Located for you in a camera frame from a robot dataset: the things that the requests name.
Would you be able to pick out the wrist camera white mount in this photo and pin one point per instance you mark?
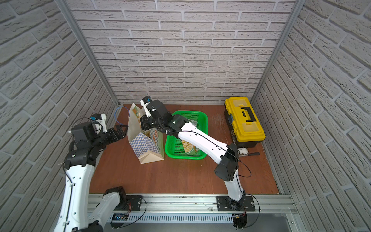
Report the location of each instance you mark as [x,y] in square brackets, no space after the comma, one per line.
[145,103]
[99,123]

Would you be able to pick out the brown food packet in basket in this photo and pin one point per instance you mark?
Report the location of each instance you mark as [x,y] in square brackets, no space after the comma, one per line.
[189,148]

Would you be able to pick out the white blue checkered paper bag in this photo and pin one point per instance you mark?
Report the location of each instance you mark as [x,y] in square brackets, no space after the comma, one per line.
[147,144]

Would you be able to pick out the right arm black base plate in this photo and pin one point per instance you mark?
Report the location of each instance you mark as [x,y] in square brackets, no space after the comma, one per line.
[225,203]

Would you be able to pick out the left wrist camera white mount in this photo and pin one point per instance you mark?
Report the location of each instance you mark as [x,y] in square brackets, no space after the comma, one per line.
[99,123]

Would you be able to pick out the hammer with black handle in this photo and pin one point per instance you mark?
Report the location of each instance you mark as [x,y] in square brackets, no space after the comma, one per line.
[250,154]

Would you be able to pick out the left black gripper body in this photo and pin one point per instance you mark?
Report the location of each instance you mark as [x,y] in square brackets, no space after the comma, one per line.
[116,133]

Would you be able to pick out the yellow black toolbox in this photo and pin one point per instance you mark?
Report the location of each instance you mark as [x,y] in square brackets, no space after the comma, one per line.
[246,130]

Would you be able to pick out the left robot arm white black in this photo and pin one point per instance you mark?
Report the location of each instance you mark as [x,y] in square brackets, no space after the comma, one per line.
[89,140]

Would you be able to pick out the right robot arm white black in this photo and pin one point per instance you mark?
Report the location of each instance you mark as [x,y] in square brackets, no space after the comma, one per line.
[225,156]

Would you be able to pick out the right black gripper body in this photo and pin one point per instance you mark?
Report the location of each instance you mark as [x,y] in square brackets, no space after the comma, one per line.
[149,123]

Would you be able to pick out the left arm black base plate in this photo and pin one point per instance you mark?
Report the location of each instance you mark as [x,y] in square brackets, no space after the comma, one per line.
[129,203]

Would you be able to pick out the small circuit board left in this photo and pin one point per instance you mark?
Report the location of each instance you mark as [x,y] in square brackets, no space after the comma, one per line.
[119,217]

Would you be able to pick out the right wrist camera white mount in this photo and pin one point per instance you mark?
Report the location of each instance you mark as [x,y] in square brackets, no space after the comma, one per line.
[145,103]

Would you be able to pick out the aluminium front rail frame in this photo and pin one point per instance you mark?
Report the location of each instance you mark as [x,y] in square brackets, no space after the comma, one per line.
[201,208]

